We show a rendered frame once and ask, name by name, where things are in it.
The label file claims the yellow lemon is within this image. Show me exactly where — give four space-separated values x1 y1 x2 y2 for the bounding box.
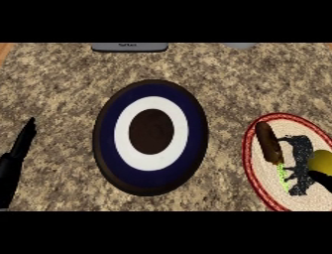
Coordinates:
308 149 332 178

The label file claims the blue white brown ringed plate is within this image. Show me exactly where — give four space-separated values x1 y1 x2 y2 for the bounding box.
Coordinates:
92 79 210 197

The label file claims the red-rimmed woven placemat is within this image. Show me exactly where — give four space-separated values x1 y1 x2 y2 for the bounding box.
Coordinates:
243 112 332 212

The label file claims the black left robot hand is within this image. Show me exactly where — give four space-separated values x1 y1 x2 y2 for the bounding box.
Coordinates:
0 116 39 212

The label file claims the pale grey round object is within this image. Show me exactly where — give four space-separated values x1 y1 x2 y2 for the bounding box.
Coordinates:
223 42 257 51

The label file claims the brown sausage-shaped food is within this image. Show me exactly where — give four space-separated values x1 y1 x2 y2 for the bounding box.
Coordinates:
254 121 285 166

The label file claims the grey flat appliance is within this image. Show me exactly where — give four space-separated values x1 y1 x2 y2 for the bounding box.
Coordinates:
91 42 170 54

